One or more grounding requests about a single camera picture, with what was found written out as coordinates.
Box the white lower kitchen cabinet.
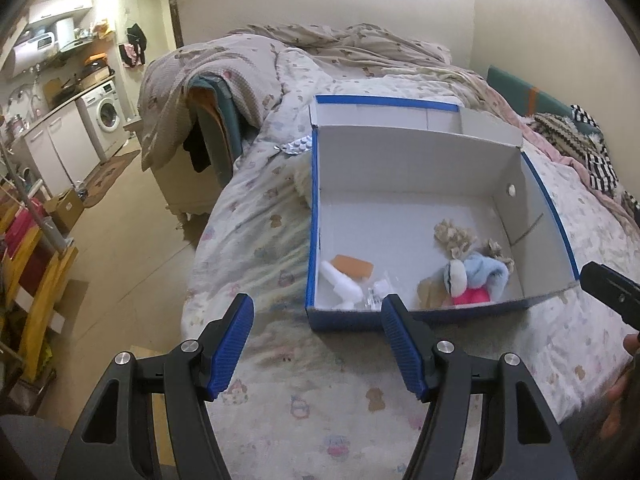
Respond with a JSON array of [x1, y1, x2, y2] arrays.
[[12, 105, 103, 196]]

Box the silver pill blister pack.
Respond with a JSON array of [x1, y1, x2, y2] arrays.
[[274, 136, 315, 157]]

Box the plush toy blue pink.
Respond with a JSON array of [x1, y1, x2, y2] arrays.
[[462, 252, 510, 303]]

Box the teal towel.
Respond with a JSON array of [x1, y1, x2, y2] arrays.
[[187, 76, 251, 171]]

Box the pink blanket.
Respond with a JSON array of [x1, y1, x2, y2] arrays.
[[465, 67, 640, 226]]

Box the white printed blanket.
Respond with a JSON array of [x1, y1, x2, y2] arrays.
[[180, 50, 640, 480]]

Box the white water heater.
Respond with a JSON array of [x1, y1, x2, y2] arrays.
[[10, 40, 58, 78]]

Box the cream bed footboard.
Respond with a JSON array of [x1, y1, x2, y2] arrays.
[[152, 155, 226, 221]]

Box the teal headboard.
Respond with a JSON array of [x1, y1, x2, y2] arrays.
[[487, 65, 601, 133]]

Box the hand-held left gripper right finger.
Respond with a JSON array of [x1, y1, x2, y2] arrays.
[[381, 294, 586, 480]]

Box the dark cloth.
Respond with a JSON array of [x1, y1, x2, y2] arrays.
[[182, 125, 211, 172]]

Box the person's right hand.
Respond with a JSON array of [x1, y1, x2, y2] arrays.
[[600, 332, 640, 441]]

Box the dark hanging clothes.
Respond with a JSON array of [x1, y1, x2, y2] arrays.
[[125, 22, 148, 67]]

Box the brown patterned rug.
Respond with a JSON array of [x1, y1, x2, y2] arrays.
[[82, 149, 142, 209]]

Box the metal pole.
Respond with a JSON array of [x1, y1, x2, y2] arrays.
[[0, 135, 68, 258]]

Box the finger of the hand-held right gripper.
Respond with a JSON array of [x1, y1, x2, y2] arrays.
[[580, 261, 640, 333]]

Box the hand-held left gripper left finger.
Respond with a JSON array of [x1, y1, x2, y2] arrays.
[[54, 292, 256, 480]]

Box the white striped fluffy sock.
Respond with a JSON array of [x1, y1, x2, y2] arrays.
[[442, 259, 468, 295]]

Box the clear plastic packet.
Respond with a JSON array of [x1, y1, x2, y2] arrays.
[[360, 280, 396, 311]]

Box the white plastic bottle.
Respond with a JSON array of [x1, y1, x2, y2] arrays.
[[320, 259, 365, 310]]

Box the orange sponge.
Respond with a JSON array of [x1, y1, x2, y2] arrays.
[[332, 255, 375, 281]]

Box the yellow wooden rack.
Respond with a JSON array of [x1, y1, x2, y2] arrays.
[[0, 195, 81, 386]]

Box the white washing machine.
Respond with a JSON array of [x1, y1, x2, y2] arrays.
[[77, 80, 126, 161]]

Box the brown door frame strip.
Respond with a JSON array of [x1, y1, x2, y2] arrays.
[[167, 0, 185, 51]]

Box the white cardboard box blue edges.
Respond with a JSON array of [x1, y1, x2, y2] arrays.
[[304, 94, 583, 333]]

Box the pink bag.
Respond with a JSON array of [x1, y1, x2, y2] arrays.
[[2, 210, 43, 261]]

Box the white fluffy toy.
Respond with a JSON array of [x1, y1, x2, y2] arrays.
[[291, 164, 316, 206]]

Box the white upper kitchen cabinet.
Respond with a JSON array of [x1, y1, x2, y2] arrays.
[[27, 0, 93, 26]]

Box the tan cloth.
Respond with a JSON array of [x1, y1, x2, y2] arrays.
[[417, 277, 451, 309]]

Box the zigzag crochet blanket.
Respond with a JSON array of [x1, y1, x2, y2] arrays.
[[530, 112, 608, 161]]

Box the brown cardboard box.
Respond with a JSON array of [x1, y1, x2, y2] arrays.
[[45, 189, 86, 233]]

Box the beige fluffy plush toy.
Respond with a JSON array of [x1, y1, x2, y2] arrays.
[[433, 218, 476, 258], [484, 238, 516, 273]]

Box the beige patterned duvet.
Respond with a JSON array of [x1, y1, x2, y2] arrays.
[[137, 22, 453, 171]]

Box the white kitchen cabinet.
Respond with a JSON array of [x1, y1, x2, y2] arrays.
[[27, 0, 93, 26], [12, 105, 103, 196]]

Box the black white striped cloth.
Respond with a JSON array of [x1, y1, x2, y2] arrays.
[[570, 104, 626, 196]]

